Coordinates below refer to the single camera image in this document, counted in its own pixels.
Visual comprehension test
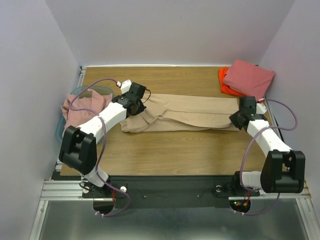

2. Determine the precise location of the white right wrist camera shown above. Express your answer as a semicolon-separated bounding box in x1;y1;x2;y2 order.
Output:
256;98;268;115

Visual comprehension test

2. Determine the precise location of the teal plastic basket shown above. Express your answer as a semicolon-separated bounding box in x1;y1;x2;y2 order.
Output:
55;85;114;143

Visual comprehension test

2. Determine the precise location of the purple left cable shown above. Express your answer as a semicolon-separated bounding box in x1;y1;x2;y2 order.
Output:
68;78;132;218

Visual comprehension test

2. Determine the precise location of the aluminium frame rail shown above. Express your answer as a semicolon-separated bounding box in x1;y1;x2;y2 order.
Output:
41;65;312;201

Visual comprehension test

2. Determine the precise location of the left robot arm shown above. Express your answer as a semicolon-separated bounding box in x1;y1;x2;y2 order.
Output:
58;79;148;197

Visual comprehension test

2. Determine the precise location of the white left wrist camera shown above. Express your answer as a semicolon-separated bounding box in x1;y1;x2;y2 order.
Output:
115;79;132;93

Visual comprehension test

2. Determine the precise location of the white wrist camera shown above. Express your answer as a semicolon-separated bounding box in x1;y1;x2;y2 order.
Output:
115;79;132;93
256;98;268;115

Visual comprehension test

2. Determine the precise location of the folded pink t shirt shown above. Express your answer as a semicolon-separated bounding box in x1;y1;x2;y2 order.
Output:
229;59;275;100

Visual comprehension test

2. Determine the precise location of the folded orange t shirt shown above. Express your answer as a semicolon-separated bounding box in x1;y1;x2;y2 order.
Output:
218;66;246;97

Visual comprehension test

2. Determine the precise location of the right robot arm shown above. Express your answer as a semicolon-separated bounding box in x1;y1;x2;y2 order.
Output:
229;96;306;195

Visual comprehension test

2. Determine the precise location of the pink crumpled t shirt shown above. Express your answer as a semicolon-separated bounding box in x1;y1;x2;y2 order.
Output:
61;89;113;130

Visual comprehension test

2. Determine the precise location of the beige t shirt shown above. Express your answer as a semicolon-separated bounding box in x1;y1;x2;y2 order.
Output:
120;94;238;134

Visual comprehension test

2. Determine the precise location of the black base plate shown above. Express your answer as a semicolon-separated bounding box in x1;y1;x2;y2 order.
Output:
80;175;259;210

